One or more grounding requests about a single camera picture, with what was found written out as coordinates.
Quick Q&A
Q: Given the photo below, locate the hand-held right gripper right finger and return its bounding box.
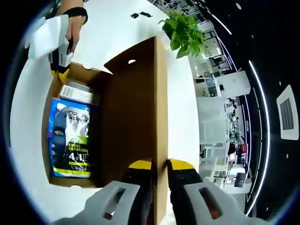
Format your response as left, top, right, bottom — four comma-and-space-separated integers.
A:
166, 158, 267, 225

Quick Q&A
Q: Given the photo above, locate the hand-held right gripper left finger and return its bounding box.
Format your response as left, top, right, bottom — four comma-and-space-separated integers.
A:
50, 159, 154, 225

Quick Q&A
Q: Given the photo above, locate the white long carton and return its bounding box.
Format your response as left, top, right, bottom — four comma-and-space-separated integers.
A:
58, 84, 95, 105

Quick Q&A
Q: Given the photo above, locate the light blue wet wipes pack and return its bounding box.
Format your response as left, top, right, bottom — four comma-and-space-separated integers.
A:
47, 97, 92, 179

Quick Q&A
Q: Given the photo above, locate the brown cardboard shoe box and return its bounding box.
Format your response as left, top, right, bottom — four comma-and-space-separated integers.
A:
42, 36, 170, 225

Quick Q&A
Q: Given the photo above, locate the person's left hand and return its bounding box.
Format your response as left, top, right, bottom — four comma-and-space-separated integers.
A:
66, 22, 83, 55

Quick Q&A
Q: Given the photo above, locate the white partition panel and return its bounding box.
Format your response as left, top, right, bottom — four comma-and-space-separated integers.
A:
196, 95, 230, 144

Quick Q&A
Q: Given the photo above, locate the ceiling air vent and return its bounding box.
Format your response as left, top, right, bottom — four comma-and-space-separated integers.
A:
276, 84, 300, 140

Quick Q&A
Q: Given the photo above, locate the green plant in white pot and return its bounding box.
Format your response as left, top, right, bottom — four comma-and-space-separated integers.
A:
157, 10, 209, 59

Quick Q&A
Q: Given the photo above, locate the white pillar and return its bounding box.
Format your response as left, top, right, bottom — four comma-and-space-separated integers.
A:
217, 71, 252, 97

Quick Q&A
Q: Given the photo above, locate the ceiling light strip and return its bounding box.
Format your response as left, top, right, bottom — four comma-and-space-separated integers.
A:
247, 60, 270, 213

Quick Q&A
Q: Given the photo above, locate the wall screen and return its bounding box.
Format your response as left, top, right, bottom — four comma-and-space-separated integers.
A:
234, 143, 249, 165
234, 172, 246, 188

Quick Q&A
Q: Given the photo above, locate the black wrist strap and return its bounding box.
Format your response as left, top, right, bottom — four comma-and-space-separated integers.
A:
67, 7, 89, 24

